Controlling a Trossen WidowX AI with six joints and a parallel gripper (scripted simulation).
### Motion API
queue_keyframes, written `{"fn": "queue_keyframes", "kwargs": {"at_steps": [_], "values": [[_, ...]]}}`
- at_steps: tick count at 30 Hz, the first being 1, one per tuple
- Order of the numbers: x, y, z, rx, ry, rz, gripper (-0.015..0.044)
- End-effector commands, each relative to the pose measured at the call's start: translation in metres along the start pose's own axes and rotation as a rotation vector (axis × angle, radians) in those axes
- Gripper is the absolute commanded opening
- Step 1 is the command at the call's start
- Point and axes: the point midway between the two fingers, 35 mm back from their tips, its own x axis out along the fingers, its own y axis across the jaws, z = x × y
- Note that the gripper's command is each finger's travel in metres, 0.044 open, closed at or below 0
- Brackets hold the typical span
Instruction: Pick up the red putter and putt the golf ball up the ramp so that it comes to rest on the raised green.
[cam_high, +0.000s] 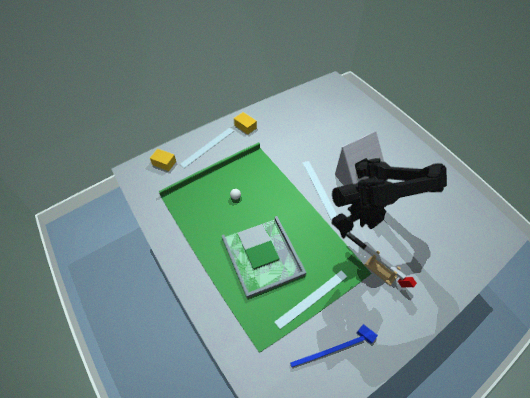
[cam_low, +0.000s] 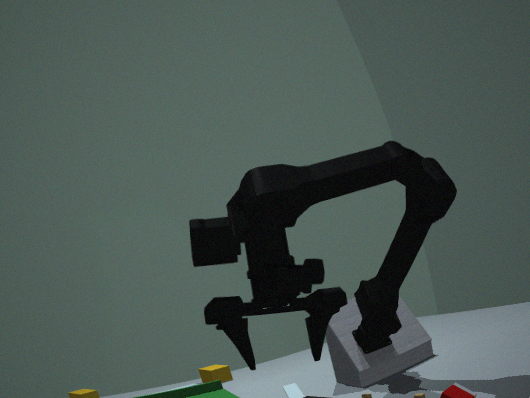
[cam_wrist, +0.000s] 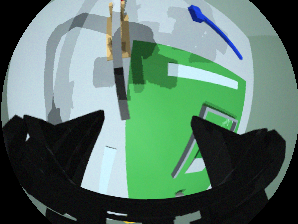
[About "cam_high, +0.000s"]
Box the white golf ball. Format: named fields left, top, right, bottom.
left=230, top=189, right=241, bottom=200

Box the green flat mat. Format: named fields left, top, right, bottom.
left=162, top=148, right=372, bottom=353

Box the yellow block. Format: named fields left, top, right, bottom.
left=150, top=149, right=176, bottom=172
left=234, top=113, right=257, bottom=135

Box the pale blue flat bar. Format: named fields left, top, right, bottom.
left=275, top=271, right=347, bottom=329
left=303, top=161, right=337, bottom=220
left=180, top=128, right=234, bottom=168

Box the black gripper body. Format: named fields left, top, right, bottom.
left=331, top=202, right=363, bottom=233

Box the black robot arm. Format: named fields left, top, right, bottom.
left=332, top=158, right=447, bottom=229

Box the blue putter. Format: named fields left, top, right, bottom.
left=290, top=325, right=378, bottom=367

